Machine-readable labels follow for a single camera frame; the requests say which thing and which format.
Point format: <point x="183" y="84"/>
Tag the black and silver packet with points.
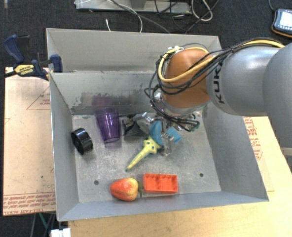
<point x="133" y="128"/>

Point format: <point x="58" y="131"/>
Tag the blue curved plastic thing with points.
<point x="156" y="131"/>

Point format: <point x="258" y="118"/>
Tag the brown cardboard board red print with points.
<point x="25" y="137"/>

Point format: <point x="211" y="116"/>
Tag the red and yellow toy fruit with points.
<point x="125" y="189"/>

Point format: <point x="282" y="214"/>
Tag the grey metal bin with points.
<point x="185" y="162"/>

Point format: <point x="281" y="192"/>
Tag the purple clear plastic cup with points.
<point x="108" y="127"/>

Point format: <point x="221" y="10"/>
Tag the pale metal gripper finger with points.
<point x="164" y="142"/>
<point x="171" y="144"/>

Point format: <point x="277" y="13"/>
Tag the orange toy brick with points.
<point x="160" y="183"/>

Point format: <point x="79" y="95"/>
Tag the yellow dotted toy animal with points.
<point x="146" y="152"/>

